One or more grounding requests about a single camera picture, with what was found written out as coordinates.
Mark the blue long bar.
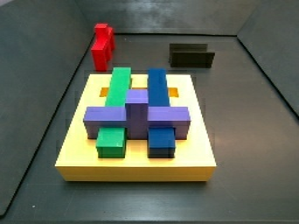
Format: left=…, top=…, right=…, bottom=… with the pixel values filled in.
left=147, top=68, right=175, bottom=158

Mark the yellow base board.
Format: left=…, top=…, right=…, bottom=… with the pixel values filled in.
left=55, top=74, right=217, bottom=182

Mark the green long bar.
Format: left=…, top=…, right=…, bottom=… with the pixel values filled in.
left=96, top=67, right=131, bottom=158

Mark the purple cross-shaped block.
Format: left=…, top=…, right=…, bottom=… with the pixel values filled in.
left=83, top=89, right=191, bottom=140

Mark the black block holder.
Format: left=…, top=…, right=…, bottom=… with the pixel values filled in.
left=170, top=43, right=215, bottom=68

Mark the red cross-shaped block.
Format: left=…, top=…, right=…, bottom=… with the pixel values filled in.
left=91, top=24, right=117, bottom=72

